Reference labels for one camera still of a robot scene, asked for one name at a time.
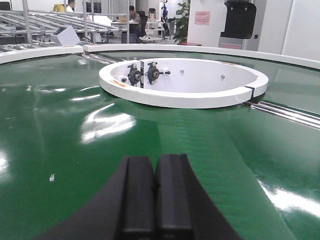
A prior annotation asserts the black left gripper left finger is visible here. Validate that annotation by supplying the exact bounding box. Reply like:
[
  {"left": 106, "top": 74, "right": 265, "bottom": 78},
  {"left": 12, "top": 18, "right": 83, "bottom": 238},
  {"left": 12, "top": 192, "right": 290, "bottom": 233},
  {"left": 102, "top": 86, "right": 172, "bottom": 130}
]
[{"left": 36, "top": 156, "right": 155, "bottom": 240}]

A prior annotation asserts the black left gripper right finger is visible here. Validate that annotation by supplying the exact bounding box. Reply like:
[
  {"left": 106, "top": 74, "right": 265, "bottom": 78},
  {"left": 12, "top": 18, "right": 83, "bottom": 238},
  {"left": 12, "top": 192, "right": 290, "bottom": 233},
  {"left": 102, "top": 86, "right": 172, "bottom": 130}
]
[{"left": 155, "top": 154, "right": 241, "bottom": 240}]

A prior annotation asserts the green conveyor belt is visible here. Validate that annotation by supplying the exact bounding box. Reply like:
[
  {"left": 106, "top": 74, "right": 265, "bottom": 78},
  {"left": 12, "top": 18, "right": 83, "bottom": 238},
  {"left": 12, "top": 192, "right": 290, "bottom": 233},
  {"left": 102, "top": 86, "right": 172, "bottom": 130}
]
[{"left": 0, "top": 54, "right": 320, "bottom": 240}]

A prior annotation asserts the white outer conveyor rim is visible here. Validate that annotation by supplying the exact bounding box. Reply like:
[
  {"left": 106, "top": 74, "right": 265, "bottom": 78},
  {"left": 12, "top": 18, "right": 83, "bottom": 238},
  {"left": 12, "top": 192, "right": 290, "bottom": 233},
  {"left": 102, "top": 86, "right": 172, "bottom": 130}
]
[{"left": 0, "top": 43, "right": 320, "bottom": 70}]

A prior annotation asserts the roller conveyor rack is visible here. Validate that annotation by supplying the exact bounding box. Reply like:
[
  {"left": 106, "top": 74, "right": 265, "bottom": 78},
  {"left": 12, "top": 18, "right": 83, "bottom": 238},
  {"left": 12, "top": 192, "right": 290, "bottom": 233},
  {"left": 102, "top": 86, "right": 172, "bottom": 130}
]
[{"left": 0, "top": 0, "right": 130, "bottom": 53}]

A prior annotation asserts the black bearing block left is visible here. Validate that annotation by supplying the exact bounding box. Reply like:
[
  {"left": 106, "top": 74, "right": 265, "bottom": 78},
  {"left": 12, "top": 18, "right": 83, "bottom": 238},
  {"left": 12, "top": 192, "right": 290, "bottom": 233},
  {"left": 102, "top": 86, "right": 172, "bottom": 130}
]
[{"left": 127, "top": 63, "right": 142, "bottom": 86}]

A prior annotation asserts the black bearing block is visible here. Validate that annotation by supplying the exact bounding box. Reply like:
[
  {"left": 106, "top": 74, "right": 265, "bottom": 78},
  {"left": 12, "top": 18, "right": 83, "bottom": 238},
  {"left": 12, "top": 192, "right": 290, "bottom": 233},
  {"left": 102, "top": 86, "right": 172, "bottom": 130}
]
[
  {"left": 147, "top": 61, "right": 171, "bottom": 85},
  {"left": 127, "top": 63, "right": 142, "bottom": 86}
]

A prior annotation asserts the black bearing block right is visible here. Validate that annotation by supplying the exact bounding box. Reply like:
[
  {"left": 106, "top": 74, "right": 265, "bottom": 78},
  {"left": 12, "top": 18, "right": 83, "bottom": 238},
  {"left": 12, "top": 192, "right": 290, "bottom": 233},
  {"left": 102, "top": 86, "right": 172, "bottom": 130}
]
[{"left": 147, "top": 61, "right": 171, "bottom": 85}]

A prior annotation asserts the potted green plant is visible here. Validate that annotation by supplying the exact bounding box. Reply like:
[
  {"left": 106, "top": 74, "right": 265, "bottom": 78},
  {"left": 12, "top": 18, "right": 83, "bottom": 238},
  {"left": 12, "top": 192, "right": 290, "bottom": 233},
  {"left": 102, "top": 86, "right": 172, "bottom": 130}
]
[{"left": 173, "top": 0, "right": 191, "bottom": 44}]

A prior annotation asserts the seated person in background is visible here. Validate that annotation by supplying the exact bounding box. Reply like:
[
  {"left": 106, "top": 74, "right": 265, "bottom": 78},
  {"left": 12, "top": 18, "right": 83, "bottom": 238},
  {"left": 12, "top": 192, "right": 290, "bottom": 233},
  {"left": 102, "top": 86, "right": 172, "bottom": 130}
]
[{"left": 128, "top": 5, "right": 141, "bottom": 37}]

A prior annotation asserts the white inner conveyor ring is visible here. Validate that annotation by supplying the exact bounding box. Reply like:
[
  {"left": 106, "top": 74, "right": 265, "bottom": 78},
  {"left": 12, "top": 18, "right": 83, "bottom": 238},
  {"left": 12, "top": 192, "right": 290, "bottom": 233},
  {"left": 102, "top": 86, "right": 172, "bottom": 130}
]
[{"left": 98, "top": 57, "right": 269, "bottom": 109}]

